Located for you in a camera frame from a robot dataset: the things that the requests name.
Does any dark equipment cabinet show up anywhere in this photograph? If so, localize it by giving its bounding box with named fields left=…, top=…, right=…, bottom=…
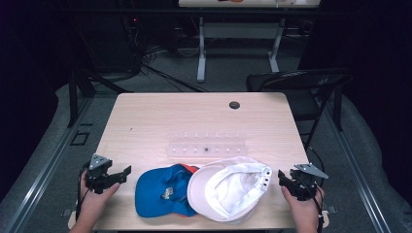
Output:
left=76, top=9, right=142, bottom=74

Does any bundle of floor cables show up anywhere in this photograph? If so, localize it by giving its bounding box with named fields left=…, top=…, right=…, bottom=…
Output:
left=129, top=18, right=210, bottom=94

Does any white cap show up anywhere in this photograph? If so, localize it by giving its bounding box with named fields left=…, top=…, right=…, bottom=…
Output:
left=187, top=156, right=273, bottom=226

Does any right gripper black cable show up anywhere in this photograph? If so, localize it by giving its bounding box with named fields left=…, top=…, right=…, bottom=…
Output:
left=304, top=147, right=326, bottom=233

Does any person's right hand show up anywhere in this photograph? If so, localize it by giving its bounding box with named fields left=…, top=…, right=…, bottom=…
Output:
left=280, top=185, right=326, bottom=225

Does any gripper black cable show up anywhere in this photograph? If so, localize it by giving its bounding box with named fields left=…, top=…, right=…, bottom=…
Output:
left=75, top=160, right=92, bottom=222
left=304, top=147, right=326, bottom=233

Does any person's left hand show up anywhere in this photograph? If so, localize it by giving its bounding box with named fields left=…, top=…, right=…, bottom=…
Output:
left=77, top=171, right=121, bottom=224

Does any white-legged background desk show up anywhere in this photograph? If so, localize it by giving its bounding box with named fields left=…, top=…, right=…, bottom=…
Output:
left=178, top=0, right=322, bottom=83

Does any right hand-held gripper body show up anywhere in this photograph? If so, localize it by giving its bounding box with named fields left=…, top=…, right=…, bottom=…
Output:
left=289, top=162, right=329, bottom=202

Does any black metal stand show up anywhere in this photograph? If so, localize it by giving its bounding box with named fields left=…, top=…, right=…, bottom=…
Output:
left=65, top=68, right=134, bottom=129

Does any clear acrylic peg rack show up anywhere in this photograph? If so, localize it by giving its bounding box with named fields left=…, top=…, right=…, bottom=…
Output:
left=166, top=130, right=250, bottom=160

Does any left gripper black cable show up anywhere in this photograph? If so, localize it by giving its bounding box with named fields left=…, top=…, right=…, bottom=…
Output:
left=75, top=160, right=92, bottom=222

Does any black folding chair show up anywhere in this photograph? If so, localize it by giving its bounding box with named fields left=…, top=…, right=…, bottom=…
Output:
left=245, top=67, right=355, bottom=150

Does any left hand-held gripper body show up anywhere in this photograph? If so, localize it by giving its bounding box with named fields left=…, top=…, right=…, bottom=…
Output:
left=85, top=153, right=121, bottom=195

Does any blue and orange cap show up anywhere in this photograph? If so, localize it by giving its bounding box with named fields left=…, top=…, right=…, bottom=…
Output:
left=134, top=163, right=200, bottom=218

